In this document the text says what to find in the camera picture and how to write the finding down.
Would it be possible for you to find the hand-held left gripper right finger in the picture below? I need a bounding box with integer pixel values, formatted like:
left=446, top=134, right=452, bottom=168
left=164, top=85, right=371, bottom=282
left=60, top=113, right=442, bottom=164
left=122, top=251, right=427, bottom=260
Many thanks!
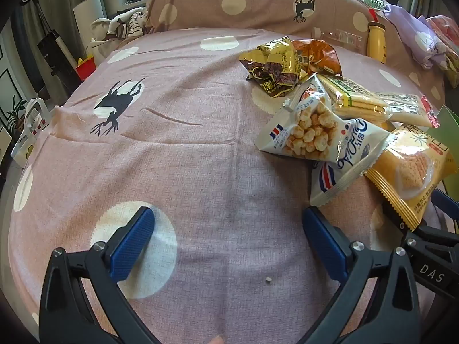
left=302, top=206, right=422, bottom=344

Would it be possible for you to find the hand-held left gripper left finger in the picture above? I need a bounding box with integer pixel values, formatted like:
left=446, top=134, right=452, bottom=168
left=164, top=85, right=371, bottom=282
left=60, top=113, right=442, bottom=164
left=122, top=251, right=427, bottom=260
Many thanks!
left=39, top=206, right=162, bottom=344

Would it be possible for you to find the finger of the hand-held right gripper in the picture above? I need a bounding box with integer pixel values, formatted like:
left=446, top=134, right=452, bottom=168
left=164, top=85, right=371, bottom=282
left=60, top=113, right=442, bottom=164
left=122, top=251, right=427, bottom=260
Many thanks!
left=428, top=188, right=459, bottom=232
left=381, top=201, right=424, bottom=244

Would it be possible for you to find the yellow biscuit packet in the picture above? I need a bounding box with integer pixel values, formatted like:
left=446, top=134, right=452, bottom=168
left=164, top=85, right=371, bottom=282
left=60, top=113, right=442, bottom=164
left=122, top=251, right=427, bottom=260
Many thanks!
left=364, top=124, right=459, bottom=232

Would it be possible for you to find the green cardboard box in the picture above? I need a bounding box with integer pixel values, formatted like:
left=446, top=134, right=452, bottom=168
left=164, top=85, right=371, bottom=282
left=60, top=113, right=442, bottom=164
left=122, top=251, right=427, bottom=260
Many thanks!
left=428, top=104, right=459, bottom=201

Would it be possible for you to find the white puffed snack packet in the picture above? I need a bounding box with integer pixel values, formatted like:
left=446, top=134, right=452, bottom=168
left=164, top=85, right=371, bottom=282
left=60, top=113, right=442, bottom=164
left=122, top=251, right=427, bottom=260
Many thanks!
left=255, top=75, right=391, bottom=163
left=309, top=158, right=381, bottom=208

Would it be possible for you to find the orange snack packet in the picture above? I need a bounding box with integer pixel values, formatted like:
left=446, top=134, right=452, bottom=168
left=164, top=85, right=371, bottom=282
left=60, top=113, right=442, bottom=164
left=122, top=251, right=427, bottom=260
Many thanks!
left=290, top=39, right=343, bottom=79

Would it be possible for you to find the white red-edged snack packet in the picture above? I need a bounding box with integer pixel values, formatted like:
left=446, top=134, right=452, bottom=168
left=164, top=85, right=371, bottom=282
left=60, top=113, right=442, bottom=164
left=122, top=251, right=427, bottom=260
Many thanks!
left=373, top=91, right=440, bottom=129

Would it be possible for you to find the pink spotted bed sheet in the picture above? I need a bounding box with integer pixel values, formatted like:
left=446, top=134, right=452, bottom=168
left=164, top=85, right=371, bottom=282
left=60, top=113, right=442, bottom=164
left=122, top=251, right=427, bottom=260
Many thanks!
left=7, top=27, right=445, bottom=344

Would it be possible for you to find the yellow and green cracker packet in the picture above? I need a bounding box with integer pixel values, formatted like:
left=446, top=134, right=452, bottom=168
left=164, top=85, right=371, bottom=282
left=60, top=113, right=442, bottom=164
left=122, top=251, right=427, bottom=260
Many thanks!
left=316, top=73, right=393, bottom=124

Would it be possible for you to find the small yellow packet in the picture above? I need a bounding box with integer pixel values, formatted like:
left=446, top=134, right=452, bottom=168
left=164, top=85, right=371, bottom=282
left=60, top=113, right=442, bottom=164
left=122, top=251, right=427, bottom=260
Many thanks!
left=443, top=52, right=459, bottom=88

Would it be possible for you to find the white carrier bag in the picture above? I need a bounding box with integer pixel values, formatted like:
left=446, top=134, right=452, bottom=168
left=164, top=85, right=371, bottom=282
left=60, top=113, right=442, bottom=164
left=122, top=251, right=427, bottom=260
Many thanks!
left=11, top=98, right=54, bottom=160

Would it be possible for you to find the pink patterned cloth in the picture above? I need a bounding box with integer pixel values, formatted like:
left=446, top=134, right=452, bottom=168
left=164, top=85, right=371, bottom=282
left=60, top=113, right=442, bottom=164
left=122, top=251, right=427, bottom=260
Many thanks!
left=427, top=14, right=459, bottom=90

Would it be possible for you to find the purple spotted cloth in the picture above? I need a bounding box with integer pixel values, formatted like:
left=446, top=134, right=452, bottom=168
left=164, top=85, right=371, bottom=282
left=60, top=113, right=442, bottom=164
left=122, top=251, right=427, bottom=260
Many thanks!
left=382, top=3, right=452, bottom=70

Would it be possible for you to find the green potted plant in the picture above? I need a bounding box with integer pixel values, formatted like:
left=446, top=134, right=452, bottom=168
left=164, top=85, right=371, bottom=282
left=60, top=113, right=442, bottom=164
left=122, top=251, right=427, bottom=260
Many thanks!
left=0, top=95, right=27, bottom=137

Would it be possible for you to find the yellow bottle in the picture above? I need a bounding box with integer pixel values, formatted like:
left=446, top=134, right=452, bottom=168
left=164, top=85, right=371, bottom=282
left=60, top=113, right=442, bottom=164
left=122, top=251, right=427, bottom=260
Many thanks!
left=366, top=9, right=388, bottom=63

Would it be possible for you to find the red and yellow box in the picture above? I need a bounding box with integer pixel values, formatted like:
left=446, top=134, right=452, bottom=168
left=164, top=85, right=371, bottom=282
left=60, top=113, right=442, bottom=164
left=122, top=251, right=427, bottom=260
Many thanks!
left=75, top=55, right=97, bottom=81

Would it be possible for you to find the yellow and black snack packet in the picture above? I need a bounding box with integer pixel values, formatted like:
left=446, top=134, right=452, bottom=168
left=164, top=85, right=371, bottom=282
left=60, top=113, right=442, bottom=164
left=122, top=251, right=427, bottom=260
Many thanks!
left=238, top=36, right=309, bottom=99

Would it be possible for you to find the clear plastic bottle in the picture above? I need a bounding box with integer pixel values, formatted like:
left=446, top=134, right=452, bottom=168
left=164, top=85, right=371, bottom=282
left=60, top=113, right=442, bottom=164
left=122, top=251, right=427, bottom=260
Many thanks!
left=311, top=26, right=363, bottom=49

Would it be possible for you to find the black folded stand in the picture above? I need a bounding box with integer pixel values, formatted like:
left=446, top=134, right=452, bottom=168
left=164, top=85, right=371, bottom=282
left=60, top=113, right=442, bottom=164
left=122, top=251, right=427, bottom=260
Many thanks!
left=20, top=0, right=84, bottom=88

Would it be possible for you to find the striped white cloth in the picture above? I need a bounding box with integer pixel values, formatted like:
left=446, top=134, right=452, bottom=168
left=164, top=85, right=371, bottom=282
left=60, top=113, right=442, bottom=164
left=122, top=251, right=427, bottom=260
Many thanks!
left=88, top=7, right=147, bottom=60

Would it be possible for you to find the white paper roll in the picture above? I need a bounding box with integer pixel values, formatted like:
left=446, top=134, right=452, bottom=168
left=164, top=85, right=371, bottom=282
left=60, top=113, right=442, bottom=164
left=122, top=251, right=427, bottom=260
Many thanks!
left=73, top=0, right=108, bottom=40

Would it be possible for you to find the brown spotted pillow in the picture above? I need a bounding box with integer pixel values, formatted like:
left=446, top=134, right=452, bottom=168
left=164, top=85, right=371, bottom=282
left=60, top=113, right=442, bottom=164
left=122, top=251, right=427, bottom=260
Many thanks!
left=145, top=0, right=447, bottom=112

